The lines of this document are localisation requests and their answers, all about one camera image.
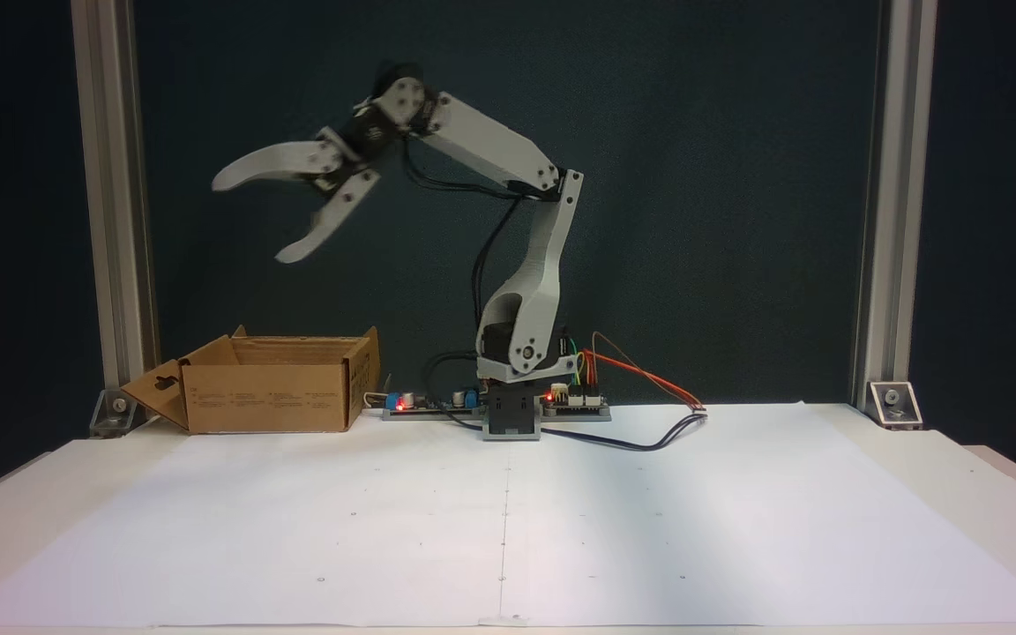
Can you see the large white paper sheet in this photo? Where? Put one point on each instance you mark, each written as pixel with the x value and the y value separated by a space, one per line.
pixel 296 547

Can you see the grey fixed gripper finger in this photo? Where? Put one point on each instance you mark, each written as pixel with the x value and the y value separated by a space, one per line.
pixel 283 160

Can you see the aluminium frame post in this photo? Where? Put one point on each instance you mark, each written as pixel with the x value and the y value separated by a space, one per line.
pixel 896 220
pixel 115 220

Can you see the open cardboard box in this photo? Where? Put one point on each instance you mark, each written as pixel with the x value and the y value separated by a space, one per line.
pixel 265 406

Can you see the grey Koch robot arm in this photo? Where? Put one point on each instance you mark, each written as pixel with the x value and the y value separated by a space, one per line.
pixel 543 256

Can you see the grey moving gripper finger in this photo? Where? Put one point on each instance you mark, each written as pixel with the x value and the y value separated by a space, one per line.
pixel 336 216

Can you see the metal corner bracket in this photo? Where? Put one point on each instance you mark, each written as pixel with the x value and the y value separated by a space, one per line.
pixel 894 404
pixel 115 413

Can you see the motor driver circuit board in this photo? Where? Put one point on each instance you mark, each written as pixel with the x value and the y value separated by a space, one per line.
pixel 577 401

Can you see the blue power circuit board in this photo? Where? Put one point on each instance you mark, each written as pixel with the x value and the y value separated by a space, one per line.
pixel 437 403

